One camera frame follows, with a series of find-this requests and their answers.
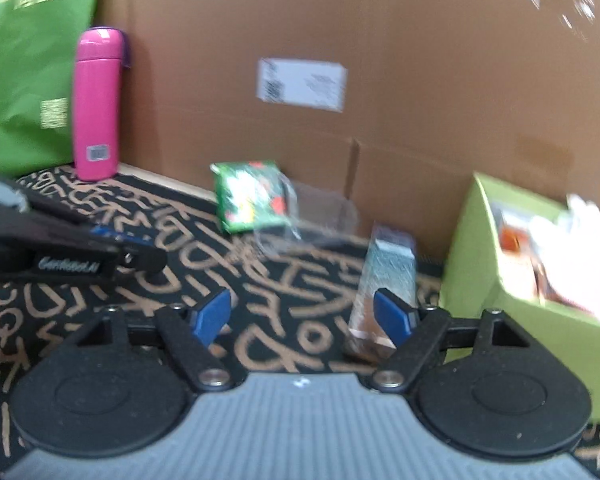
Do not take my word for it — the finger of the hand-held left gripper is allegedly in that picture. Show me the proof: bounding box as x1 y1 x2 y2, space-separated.
10 187 153 251
80 242 169 276

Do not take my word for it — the green paper bag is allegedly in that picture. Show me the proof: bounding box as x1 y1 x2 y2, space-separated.
0 0 106 178

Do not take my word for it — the pink thermos bottle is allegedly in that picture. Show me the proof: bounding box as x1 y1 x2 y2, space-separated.
74 26 131 182

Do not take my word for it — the orange white box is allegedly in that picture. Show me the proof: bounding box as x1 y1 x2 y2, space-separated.
495 207 541 261

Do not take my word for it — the green printed packet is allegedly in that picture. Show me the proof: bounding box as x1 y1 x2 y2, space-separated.
211 160 291 235

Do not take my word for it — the light green box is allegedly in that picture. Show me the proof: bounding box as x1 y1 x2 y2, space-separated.
439 171 600 423

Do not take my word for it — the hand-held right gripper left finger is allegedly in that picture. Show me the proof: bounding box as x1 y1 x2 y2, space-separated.
72 287 232 392

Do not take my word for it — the clear plastic container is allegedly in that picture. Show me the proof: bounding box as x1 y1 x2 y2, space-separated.
254 180 359 253

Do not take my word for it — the large cardboard box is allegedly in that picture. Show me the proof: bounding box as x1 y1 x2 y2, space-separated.
92 0 600 266

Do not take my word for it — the long patterned box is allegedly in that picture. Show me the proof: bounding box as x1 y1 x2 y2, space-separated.
346 221 419 362

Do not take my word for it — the white shipping label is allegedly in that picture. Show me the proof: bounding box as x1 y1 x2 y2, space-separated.
256 57 348 113

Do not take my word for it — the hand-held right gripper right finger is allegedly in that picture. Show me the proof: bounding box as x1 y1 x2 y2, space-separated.
372 287 530 394

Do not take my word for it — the black patterned mat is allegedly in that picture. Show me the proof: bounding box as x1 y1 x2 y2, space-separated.
0 162 600 480

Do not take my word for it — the white glove pink cuff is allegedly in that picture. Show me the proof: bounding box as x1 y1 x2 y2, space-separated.
529 194 600 330

